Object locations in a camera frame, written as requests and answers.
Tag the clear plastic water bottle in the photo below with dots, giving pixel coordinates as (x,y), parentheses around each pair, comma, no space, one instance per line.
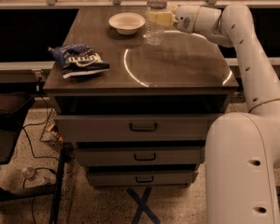
(154,32)

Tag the blue chip bag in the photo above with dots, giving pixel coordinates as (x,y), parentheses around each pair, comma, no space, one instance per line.
(78,60)

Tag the wire basket on floor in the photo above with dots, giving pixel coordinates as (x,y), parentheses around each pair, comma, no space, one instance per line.
(50,134)

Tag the grey three-drawer cabinet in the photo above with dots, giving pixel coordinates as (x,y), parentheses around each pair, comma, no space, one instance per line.
(142,122)

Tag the black metal leg left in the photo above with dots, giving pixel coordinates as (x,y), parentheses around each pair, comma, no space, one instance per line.
(54,212)

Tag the dark bin on left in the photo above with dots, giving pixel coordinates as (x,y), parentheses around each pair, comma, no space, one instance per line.
(13,111)

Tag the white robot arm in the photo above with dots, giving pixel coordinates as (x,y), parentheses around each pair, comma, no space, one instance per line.
(242,149)

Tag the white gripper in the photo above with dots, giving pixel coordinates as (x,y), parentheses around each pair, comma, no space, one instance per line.
(186,19)

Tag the white paper bowl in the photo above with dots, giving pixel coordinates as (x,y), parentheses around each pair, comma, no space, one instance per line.
(127,23)

